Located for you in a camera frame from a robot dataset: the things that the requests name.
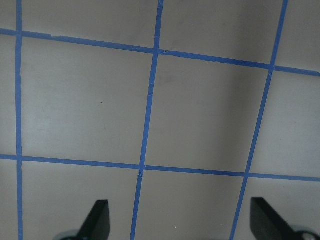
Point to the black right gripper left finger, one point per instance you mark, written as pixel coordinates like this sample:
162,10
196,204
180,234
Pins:
96,226

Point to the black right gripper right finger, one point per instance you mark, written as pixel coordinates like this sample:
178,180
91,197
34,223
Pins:
267,224

